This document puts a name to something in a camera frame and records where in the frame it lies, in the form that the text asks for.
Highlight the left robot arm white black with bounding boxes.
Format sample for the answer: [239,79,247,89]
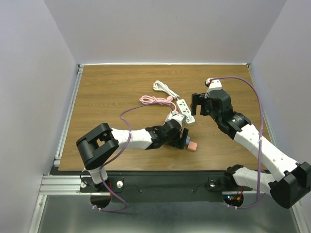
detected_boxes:
[76,119,189,191]

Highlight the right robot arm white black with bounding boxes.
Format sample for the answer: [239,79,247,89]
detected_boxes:
[190,89,311,209]

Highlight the pink usb charger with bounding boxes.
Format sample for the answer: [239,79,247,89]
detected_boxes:
[187,141,198,152]

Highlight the white power strip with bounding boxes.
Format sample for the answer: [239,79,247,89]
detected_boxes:
[176,99,195,125]

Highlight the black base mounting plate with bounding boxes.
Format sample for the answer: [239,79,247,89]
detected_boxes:
[80,170,258,204]

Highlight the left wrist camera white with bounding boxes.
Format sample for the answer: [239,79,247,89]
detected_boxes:
[165,112,185,126]

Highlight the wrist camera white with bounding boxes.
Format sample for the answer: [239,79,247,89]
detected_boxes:
[205,78,222,93]
[165,112,185,126]

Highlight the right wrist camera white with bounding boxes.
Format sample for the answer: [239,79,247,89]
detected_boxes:
[205,78,222,93]

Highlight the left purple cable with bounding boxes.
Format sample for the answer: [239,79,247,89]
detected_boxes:
[97,104,175,212]

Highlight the pink power cord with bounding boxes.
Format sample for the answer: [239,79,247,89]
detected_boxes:
[139,95,178,115]

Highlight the white power cord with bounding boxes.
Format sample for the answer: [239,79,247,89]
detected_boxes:
[152,80,181,100]

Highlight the aluminium frame rail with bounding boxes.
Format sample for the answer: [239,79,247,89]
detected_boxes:
[38,155,86,195]

